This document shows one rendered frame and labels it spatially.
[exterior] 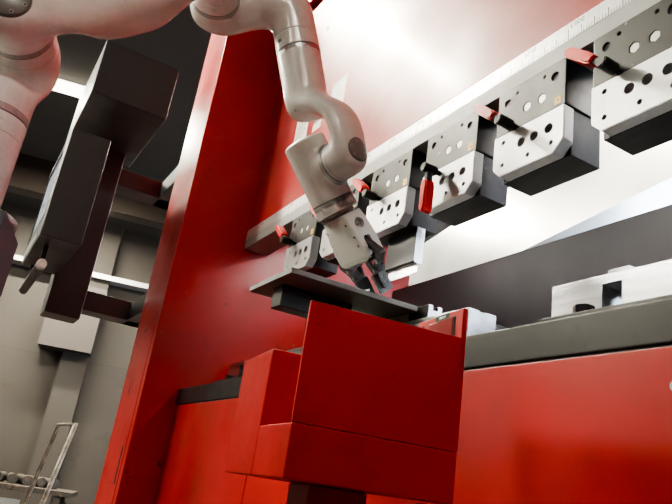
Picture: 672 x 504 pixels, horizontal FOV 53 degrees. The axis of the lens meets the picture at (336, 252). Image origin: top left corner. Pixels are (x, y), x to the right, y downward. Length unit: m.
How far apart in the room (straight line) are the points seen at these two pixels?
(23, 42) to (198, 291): 0.98
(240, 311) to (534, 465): 1.44
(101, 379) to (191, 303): 6.69
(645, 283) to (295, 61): 0.80
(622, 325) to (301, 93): 0.81
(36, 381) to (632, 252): 7.75
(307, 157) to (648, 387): 0.79
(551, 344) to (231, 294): 1.44
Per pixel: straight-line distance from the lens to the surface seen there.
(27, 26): 1.33
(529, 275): 1.83
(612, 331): 0.75
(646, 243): 1.62
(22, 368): 8.77
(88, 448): 8.66
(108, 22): 1.40
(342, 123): 1.25
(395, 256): 1.38
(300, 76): 1.36
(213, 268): 2.10
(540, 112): 1.13
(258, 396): 0.69
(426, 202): 1.23
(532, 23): 1.26
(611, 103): 1.02
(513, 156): 1.13
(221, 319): 2.08
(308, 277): 1.14
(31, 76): 1.43
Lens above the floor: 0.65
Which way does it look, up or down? 20 degrees up
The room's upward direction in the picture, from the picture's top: 9 degrees clockwise
